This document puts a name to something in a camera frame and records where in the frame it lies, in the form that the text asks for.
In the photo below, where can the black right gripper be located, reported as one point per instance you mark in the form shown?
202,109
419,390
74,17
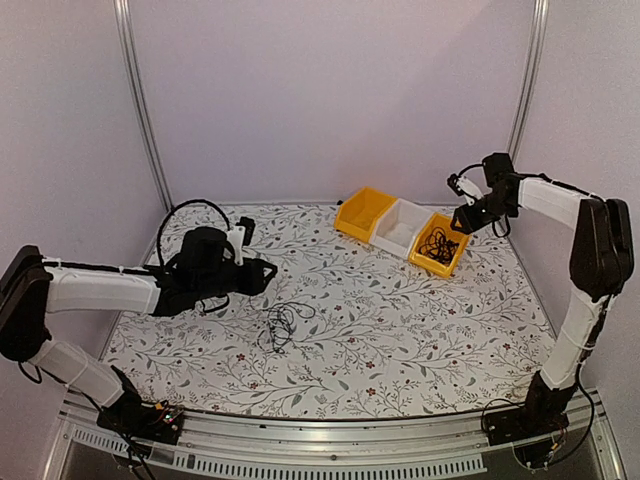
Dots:
470,223

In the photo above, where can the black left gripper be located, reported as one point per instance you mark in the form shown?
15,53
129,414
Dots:
254,284

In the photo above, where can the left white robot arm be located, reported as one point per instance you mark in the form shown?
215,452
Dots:
35,286

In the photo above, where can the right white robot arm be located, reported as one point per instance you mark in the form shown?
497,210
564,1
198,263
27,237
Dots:
601,258

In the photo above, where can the right yellow plastic bin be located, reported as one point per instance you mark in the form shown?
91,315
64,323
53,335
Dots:
437,248

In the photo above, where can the yellow plastic bin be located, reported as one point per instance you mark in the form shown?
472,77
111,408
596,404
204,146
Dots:
358,215
437,248

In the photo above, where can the white translucent plastic bin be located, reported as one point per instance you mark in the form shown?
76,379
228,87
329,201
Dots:
398,228

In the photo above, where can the left yellow plastic bin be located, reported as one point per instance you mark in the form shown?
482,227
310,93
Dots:
358,215

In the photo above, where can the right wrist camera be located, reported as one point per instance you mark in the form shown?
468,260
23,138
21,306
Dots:
464,187

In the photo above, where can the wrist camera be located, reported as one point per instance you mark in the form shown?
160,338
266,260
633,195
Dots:
464,187
240,236

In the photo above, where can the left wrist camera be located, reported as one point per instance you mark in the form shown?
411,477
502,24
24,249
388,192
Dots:
240,236

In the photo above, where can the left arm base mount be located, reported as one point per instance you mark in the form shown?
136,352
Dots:
160,422

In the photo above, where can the right aluminium frame post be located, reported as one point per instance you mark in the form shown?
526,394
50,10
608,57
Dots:
531,69

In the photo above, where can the aluminium frame post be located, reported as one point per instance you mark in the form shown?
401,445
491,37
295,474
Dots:
125,28
531,69

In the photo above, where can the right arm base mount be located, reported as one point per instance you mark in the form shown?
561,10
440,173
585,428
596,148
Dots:
530,422

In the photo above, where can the aluminium front rail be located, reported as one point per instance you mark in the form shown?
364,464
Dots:
452,446

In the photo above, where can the left aluminium frame post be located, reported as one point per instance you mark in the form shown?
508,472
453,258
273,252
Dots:
125,28

